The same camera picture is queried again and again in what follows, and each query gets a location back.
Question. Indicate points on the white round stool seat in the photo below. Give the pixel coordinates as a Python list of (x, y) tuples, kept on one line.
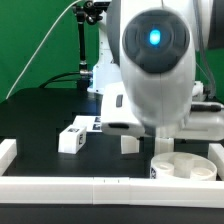
[(182, 166)]

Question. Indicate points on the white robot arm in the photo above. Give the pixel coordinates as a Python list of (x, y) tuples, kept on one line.
[(153, 42)]

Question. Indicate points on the white marker sheet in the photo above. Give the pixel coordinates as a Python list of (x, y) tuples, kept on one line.
[(92, 123)]

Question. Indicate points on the white U-shaped obstacle fence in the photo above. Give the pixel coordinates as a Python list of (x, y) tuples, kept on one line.
[(111, 191)]

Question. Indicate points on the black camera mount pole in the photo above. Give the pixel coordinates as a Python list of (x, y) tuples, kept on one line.
[(90, 14)]

